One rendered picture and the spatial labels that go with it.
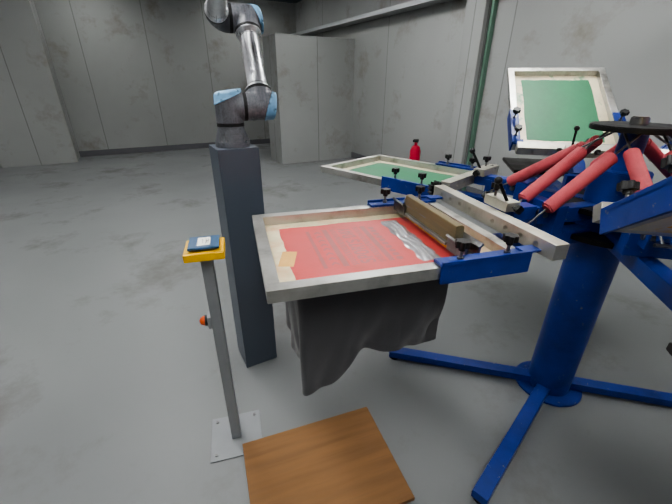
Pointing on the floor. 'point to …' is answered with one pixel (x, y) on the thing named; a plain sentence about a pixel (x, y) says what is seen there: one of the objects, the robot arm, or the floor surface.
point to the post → (229, 447)
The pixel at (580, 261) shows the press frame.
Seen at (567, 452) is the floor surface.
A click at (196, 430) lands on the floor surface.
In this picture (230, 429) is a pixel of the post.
